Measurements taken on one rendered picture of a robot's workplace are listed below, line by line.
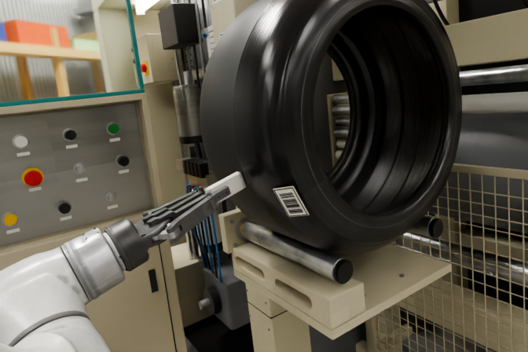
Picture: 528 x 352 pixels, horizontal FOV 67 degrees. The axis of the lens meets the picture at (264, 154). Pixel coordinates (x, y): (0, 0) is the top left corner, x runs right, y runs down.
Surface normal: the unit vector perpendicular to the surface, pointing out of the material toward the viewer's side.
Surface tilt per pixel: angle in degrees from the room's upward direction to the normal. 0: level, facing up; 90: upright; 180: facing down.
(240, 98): 77
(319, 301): 90
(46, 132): 90
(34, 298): 36
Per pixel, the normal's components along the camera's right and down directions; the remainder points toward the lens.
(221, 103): -0.83, -0.01
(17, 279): 0.08, -0.69
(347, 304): 0.55, 0.07
